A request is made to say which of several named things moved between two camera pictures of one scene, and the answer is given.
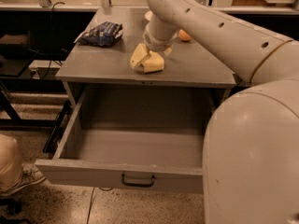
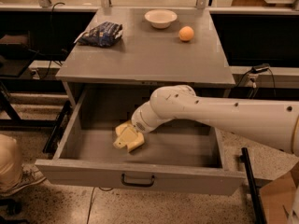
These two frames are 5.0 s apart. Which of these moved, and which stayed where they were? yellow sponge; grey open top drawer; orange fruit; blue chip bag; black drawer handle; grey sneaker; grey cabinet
Moved: yellow sponge
Stayed: grey cabinet; black drawer handle; orange fruit; grey sneaker; blue chip bag; grey open top drawer
